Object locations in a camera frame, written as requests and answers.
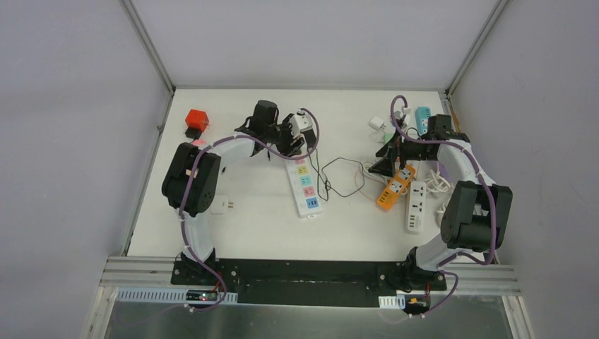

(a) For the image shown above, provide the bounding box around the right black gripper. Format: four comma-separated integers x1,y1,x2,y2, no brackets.
369,127,437,178

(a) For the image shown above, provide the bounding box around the white power strip cable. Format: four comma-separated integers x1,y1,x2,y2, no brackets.
362,161,391,186

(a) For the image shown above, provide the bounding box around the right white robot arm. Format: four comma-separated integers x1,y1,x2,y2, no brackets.
370,114,513,290

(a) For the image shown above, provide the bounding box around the green plug adapter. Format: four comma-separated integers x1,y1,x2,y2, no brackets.
384,133,395,143

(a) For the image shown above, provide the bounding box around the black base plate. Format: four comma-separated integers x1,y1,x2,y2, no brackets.
170,256,447,308

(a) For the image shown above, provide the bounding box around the white charger plug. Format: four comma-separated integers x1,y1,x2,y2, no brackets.
368,117,386,131

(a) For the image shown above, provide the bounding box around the long white power strip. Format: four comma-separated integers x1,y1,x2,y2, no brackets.
285,159,323,220

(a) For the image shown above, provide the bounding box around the red cube plug adapter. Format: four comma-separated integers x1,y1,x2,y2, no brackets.
185,109,210,133

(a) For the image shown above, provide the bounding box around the teal power strip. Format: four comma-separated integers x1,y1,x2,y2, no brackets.
415,107,432,136

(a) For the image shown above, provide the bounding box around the black thin cable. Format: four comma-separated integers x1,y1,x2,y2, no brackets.
306,147,367,202

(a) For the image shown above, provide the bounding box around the white flat plug adapter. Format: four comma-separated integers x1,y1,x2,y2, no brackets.
209,194,235,215

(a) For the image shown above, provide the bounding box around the small black adapter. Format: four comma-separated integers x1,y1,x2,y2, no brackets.
184,127,203,140

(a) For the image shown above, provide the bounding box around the white bundled cable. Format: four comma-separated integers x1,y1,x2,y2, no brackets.
425,161,457,221

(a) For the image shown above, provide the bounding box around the pink adapter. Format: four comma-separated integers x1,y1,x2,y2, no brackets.
191,139,207,147

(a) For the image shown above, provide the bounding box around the orange power strip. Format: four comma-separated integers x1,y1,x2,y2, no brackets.
376,165,416,210

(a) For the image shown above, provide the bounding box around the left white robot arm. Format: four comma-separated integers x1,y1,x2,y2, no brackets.
161,100,321,286

